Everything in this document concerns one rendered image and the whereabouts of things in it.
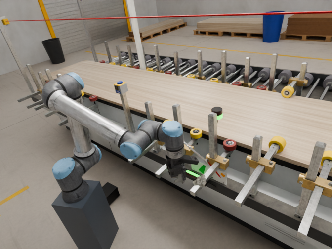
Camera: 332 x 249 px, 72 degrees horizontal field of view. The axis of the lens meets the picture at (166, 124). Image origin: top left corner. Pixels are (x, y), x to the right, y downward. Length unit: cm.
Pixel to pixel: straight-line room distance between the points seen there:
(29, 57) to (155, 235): 773
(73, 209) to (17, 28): 760
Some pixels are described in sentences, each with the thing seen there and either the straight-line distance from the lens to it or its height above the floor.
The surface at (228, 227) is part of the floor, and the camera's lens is 216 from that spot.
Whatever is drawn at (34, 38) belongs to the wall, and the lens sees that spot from 901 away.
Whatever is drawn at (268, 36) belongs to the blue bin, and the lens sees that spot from 705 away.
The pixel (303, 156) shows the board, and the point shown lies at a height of 90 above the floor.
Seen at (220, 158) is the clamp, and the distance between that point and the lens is 141.
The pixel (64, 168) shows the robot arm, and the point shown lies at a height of 87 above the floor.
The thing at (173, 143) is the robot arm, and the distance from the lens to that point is 104.
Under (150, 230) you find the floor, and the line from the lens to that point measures 219.
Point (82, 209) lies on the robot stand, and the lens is 173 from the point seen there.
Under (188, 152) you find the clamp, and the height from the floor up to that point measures 85.
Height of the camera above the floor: 181
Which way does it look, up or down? 32 degrees down
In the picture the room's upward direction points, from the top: 9 degrees counter-clockwise
